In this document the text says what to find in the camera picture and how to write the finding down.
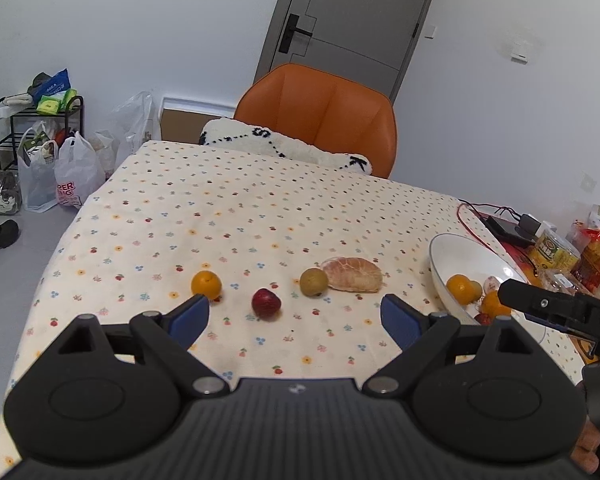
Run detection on brown round fruit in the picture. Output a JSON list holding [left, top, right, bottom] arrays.
[[470, 281, 482, 302], [299, 268, 329, 297]]

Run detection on white plastic bag red print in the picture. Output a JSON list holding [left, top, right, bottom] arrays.
[[54, 132, 106, 209]]

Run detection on right hand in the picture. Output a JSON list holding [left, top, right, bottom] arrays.
[[570, 419, 600, 474]]

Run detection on white ceramic bowl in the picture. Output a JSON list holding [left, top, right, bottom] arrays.
[[428, 233, 528, 325]]

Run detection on dark bag on floor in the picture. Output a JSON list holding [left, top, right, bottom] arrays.
[[0, 171, 22, 216]]

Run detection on floral tablecloth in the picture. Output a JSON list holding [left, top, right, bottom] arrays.
[[0, 138, 589, 478]]

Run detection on orange leather chair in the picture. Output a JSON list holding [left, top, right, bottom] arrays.
[[234, 64, 398, 178]]

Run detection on red orange snack bag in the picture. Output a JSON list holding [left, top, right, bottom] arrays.
[[567, 221, 600, 292]]

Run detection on peeled pomelo piece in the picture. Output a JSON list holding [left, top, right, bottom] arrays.
[[482, 276, 501, 295], [321, 257, 382, 294]]

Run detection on grey door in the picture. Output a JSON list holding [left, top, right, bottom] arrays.
[[254, 0, 431, 101]]

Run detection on yellow can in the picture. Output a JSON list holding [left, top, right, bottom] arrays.
[[529, 230, 581, 272]]

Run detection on blue package on rack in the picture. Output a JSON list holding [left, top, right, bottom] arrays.
[[28, 68, 71, 104]]

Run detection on red apple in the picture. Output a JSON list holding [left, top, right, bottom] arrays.
[[251, 288, 282, 318]]

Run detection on dark red fruit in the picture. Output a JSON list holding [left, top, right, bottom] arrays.
[[475, 312, 492, 325]]

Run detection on clear plastic container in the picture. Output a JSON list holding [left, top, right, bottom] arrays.
[[538, 268, 596, 296]]

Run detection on mandarin in bowl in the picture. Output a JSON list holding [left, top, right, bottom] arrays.
[[446, 274, 472, 307]]

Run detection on black box device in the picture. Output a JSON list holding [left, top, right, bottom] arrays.
[[483, 216, 535, 248]]

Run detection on white fluffy cushion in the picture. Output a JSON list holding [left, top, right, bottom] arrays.
[[199, 118, 373, 176]]

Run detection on cardboard box by wall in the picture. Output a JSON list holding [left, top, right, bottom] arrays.
[[160, 108, 234, 144]]

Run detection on white plastic bag by wall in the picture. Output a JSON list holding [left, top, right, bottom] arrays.
[[109, 91, 156, 167]]

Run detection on clear plastic bag with items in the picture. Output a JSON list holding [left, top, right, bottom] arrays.
[[16, 128, 58, 214]]

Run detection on small orange mandarin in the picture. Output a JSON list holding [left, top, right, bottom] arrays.
[[190, 270, 222, 301]]

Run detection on large orange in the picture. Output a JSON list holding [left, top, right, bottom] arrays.
[[479, 290, 512, 318]]

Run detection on black metal shelf rack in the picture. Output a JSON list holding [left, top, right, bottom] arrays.
[[0, 96, 85, 171]]

